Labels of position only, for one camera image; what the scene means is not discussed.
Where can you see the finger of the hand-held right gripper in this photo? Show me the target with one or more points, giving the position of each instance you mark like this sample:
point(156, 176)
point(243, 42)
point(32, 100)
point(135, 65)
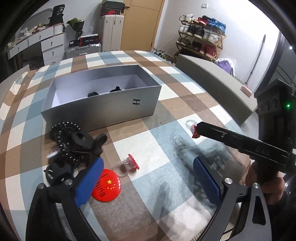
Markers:
point(231, 139)

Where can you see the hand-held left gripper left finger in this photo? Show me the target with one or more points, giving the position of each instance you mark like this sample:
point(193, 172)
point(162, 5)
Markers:
point(90, 178)

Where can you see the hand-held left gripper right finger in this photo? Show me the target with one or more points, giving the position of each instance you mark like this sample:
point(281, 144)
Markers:
point(205, 183)

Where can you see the red round badge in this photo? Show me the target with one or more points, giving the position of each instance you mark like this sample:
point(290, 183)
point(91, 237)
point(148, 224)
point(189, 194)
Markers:
point(111, 186)

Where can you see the grey storage box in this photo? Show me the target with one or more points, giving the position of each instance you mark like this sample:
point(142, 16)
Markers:
point(104, 111)

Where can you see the person's right hand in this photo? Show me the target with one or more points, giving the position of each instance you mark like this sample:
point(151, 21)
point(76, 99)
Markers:
point(275, 190)

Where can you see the pink pouch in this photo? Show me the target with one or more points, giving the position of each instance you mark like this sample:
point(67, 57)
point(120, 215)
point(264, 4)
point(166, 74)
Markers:
point(246, 90)

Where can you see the plaid blanket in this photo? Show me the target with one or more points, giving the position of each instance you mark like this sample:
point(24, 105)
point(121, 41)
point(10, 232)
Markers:
point(175, 150)

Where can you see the small round white badge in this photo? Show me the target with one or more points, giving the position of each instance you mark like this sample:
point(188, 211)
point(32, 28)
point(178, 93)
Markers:
point(53, 153)

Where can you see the long grey pole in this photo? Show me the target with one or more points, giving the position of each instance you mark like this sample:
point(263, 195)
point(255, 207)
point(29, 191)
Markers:
point(256, 58)

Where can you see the grey padded bench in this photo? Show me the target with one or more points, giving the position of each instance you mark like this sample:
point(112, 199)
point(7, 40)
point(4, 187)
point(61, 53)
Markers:
point(208, 76)

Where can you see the purple bag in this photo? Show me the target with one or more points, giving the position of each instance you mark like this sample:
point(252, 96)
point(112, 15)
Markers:
point(224, 66)

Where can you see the small black hair clip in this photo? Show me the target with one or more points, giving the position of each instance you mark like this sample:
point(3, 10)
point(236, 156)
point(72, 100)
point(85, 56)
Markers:
point(115, 89)
point(93, 94)

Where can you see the wooden shoe rack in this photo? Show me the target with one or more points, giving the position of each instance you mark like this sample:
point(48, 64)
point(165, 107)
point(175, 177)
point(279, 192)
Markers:
point(218, 45)

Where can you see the heap of loose shoes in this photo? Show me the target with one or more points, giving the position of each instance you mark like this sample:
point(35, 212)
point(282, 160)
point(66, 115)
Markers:
point(163, 55)

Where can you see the rows of shoes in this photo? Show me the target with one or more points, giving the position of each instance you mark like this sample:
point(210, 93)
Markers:
point(203, 32)

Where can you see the silver suitcase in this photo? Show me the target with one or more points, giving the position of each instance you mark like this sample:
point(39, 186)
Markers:
point(81, 49)

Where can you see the grey padded bed panel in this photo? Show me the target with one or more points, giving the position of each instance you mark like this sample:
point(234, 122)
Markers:
point(15, 73)

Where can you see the small black box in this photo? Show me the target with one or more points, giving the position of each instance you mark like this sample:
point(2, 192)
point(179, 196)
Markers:
point(74, 42)

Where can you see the black and red box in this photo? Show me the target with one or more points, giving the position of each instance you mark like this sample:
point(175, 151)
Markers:
point(89, 39)

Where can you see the white desk with drawers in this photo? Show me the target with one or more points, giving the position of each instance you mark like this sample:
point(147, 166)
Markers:
point(49, 44)

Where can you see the wooden door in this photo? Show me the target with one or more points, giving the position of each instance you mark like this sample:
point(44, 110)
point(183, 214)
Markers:
point(141, 25)

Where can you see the white suitcase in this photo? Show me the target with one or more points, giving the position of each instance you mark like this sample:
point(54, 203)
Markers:
point(112, 32)

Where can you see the wrapped flower bouquet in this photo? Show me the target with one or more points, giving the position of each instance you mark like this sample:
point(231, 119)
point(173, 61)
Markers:
point(76, 24)

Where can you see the pile of desk clutter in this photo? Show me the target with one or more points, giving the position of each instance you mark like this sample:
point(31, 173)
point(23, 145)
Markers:
point(34, 29)

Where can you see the black paper bag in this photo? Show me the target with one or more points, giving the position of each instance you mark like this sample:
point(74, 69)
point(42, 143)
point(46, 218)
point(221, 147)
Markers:
point(56, 15)

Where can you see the arched mirror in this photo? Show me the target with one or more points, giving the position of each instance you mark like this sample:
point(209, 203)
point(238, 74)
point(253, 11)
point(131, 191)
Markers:
point(38, 17)

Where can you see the dark shoe box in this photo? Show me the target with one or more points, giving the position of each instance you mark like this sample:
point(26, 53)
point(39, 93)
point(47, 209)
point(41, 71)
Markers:
point(111, 3)

